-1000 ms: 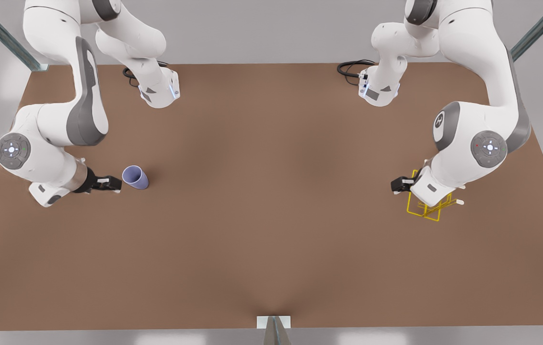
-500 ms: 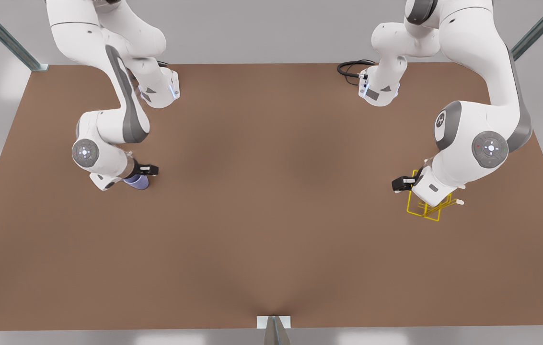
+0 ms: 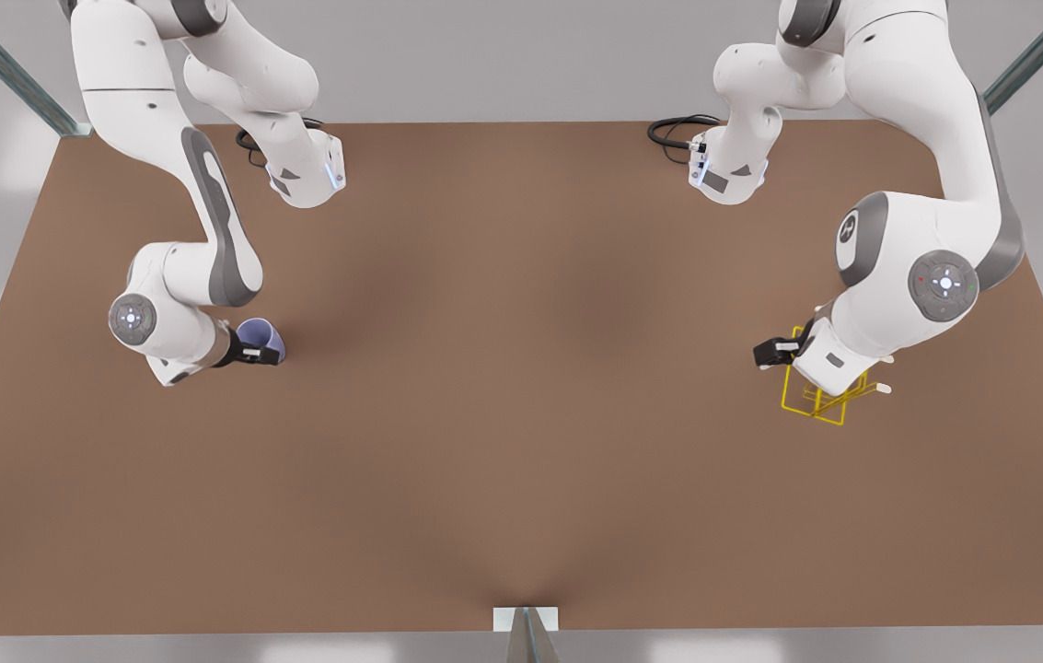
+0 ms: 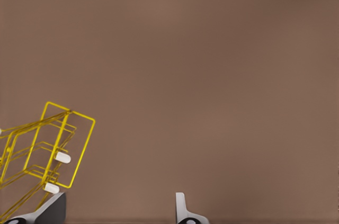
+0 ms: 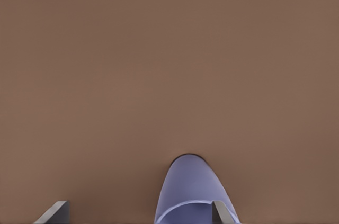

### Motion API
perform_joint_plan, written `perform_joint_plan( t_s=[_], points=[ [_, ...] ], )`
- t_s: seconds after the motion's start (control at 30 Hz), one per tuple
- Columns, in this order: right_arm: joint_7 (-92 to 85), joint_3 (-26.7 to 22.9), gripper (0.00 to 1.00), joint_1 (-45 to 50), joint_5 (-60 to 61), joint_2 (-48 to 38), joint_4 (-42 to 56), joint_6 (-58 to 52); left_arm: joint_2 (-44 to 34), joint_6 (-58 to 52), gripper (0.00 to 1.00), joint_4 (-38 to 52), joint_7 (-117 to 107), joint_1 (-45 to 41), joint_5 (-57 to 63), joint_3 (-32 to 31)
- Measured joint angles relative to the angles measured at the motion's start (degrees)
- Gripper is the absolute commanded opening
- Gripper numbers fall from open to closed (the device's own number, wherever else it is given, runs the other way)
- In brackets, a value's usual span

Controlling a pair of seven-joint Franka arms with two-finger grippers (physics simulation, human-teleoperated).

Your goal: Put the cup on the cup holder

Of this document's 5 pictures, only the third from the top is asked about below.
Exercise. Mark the purple cup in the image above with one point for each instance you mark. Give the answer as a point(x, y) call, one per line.
point(264, 334)

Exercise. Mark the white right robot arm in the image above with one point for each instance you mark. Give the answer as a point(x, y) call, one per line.
point(217, 230)

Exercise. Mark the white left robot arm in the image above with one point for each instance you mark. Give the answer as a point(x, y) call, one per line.
point(935, 230)

